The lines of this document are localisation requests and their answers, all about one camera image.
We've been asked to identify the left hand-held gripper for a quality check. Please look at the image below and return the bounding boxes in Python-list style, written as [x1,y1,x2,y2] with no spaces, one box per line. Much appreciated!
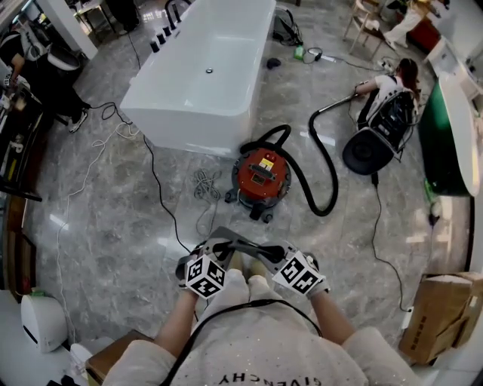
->
[176,226,248,301]

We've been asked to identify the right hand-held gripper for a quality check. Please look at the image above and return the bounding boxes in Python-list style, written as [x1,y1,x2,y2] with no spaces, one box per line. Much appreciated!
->
[247,243,331,301]

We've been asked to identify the person's left forearm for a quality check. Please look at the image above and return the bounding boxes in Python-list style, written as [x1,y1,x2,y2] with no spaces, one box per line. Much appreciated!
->
[153,288,201,357]

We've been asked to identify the person's right forearm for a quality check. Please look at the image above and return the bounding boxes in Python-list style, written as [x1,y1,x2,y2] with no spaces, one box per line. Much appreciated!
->
[311,289,365,346]

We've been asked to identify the person's beige trousers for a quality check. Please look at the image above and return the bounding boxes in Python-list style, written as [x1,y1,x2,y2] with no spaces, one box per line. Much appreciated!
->
[222,268,275,308]

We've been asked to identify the person's white printed shirt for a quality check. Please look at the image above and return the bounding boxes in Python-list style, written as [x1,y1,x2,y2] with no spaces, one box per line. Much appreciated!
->
[101,297,423,386]

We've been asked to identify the red vacuum cleaner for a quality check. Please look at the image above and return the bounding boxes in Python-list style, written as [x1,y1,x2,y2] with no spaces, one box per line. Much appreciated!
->
[224,146,293,225]

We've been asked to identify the brown cardboard box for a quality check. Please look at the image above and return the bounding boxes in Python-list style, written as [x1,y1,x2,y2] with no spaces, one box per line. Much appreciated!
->
[85,329,154,386]

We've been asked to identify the white round appliance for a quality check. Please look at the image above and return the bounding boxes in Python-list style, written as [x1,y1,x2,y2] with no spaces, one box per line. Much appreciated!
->
[20,293,69,354]

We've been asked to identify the green bathtub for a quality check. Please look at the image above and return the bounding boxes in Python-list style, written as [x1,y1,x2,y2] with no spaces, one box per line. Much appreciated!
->
[417,71,481,198]

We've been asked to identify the white bathtub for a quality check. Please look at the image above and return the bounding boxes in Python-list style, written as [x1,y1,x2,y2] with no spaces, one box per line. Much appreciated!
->
[119,0,278,159]

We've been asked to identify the dark backpack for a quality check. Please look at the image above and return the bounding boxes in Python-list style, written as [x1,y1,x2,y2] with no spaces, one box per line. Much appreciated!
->
[272,6,304,47]

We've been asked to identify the wooden chair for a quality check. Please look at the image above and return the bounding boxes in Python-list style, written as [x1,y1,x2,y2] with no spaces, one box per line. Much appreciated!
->
[342,0,390,58]

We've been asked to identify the black bathtub faucet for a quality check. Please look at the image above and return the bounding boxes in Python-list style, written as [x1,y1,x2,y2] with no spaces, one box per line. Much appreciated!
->
[164,0,194,32]

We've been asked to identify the black body cable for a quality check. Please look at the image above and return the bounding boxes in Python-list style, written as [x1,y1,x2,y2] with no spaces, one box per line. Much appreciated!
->
[161,299,325,386]

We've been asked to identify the black backpack power cable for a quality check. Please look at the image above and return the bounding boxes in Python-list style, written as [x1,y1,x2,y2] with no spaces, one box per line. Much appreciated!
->
[371,172,413,314]

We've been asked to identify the grey coiled cable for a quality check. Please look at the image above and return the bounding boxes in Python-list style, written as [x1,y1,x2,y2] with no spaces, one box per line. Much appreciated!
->
[192,168,224,239]

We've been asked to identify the black floor cable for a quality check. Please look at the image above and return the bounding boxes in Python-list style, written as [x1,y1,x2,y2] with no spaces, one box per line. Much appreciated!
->
[89,101,194,254]

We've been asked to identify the black vacuum hose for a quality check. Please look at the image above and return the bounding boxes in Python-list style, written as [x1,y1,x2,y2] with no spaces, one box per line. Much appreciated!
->
[240,92,364,218]

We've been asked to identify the white floor cable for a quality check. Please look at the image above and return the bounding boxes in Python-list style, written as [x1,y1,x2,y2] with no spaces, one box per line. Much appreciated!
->
[55,122,141,342]

